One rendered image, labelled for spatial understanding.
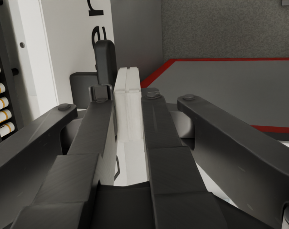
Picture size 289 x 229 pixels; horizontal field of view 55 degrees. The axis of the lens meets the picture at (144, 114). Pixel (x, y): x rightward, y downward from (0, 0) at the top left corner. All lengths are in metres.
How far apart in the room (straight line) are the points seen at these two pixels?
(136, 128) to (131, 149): 0.24
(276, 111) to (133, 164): 0.25
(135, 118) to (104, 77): 0.06
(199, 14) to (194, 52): 0.14
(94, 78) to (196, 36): 0.91
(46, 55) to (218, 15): 0.93
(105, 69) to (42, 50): 0.04
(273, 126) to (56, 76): 0.32
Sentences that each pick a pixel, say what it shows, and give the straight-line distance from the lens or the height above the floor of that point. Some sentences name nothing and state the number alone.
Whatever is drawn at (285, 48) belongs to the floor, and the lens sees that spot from 1.11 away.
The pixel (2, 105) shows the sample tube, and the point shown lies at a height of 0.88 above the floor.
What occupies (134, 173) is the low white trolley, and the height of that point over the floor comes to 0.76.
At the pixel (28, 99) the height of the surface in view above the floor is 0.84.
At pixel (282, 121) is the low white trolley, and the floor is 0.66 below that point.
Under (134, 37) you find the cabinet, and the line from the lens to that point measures 0.75.
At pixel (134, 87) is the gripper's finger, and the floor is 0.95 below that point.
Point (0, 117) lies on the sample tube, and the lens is 0.31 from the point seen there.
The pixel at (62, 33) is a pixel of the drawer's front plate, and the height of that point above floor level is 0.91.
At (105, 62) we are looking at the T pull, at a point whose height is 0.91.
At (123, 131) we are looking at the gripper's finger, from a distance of 0.15.
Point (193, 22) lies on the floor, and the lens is 1.10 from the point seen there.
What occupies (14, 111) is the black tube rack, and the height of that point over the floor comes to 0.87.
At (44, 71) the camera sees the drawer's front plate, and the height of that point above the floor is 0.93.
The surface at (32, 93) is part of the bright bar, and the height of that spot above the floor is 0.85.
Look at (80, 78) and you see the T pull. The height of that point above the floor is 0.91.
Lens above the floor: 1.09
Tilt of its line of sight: 63 degrees down
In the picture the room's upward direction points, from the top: 140 degrees counter-clockwise
